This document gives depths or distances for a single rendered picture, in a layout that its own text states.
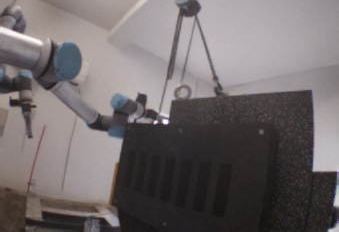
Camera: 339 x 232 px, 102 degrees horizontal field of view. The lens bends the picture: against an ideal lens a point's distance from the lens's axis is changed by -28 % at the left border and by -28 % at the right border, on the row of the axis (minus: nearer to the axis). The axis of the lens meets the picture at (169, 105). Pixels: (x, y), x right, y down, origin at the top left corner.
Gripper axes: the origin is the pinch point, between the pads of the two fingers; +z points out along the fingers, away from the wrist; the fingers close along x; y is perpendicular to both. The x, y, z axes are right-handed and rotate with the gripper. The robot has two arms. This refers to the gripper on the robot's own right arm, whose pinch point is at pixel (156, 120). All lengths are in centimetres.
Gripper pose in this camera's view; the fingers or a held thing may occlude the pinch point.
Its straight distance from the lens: 105.0
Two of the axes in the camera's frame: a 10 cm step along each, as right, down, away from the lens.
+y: -2.1, 9.4, -2.9
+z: 5.2, 3.5, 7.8
